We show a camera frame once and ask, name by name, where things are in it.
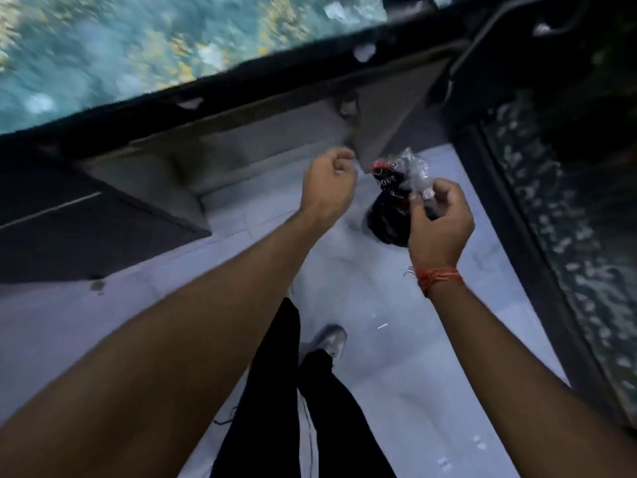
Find red thread wristband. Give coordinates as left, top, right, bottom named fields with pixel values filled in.
left=404, top=266, right=464, bottom=297

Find person's left forearm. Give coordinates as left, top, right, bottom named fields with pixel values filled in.
left=0, top=208, right=345, bottom=478

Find grey cabinet panel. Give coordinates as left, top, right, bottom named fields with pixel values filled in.
left=75, top=54, right=454, bottom=232

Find black trousers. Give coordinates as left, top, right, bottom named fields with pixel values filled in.
left=211, top=297, right=397, bottom=478

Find person's right forearm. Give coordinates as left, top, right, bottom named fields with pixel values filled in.
left=424, top=277, right=637, bottom=478

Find grey shoe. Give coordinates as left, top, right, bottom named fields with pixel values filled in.
left=303, top=324, right=348, bottom=368

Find dark speckled stone slab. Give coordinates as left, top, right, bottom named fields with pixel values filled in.
left=455, top=84, right=637, bottom=429

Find person's right hand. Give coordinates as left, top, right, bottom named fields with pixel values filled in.
left=405, top=178, right=476, bottom=272

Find person's left hand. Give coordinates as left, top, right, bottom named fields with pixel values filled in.
left=300, top=147, right=359, bottom=222

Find black plastic bag red label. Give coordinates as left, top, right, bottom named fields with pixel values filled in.
left=366, top=147, right=440, bottom=247

